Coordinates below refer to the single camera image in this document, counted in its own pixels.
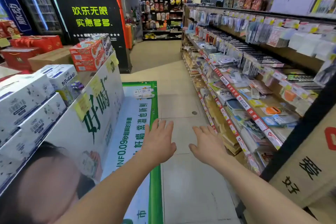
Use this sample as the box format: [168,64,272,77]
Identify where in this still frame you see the person's left hand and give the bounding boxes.
[140,119,177,165]

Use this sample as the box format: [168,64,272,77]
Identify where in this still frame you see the person's right hand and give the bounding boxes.
[188,125,232,168]

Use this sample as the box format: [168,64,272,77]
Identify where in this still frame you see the person's left forearm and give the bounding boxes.
[54,152,168,224]

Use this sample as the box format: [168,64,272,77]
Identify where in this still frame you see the person's right forearm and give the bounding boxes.
[210,153,322,224]

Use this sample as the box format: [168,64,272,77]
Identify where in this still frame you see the red shelf label strip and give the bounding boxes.
[197,49,284,151]

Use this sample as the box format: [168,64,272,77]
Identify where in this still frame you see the green white floor banner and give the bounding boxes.
[101,81,164,224]

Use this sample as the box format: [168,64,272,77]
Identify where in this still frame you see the white green display stand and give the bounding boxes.
[0,51,126,224]

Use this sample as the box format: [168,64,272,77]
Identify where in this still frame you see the cardboard box red print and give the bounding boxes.
[269,104,336,209]

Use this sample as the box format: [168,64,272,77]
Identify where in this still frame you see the row of orange price tags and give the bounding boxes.
[222,11,336,34]
[260,66,315,101]

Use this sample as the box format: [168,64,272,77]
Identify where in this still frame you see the orange drink carton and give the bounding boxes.
[69,39,105,62]
[73,53,108,72]

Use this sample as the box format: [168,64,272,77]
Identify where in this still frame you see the stack of orange packs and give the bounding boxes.
[125,23,133,50]

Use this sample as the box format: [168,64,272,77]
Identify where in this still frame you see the white milk carton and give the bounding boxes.
[0,73,55,134]
[35,64,78,91]
[0,129,35,188]
[18,92,68,140]

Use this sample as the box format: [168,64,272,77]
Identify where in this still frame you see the sports goods rack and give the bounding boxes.
[136,0,197,41]

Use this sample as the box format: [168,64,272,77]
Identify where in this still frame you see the brown cardboard box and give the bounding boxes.
[27,47,75,72]

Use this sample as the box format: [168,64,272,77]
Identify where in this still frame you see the black pillar sign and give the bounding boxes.
[43,0,132,74]

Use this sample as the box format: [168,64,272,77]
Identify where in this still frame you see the red gift box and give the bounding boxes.
[0,47,41,71]
[10,35,63,53]
[0,20,21,39]

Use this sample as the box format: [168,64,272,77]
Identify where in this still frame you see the glass door drinks fridge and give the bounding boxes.
[10,0,65,37]

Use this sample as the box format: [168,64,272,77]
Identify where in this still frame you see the blue banner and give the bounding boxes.
[0,0,33,35]

